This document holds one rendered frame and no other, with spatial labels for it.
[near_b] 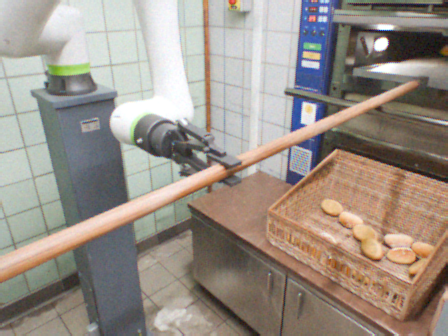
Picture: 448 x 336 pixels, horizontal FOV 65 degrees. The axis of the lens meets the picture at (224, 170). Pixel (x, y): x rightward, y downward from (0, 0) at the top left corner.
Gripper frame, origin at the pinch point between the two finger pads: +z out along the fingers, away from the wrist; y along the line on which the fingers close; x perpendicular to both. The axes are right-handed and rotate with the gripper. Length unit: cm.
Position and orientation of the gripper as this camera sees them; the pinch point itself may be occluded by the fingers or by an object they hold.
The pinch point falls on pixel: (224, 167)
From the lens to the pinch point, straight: 67.1
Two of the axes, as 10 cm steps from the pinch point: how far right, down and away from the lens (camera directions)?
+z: 6.8, 3.3, -6.6
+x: -7.4, 3.0, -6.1
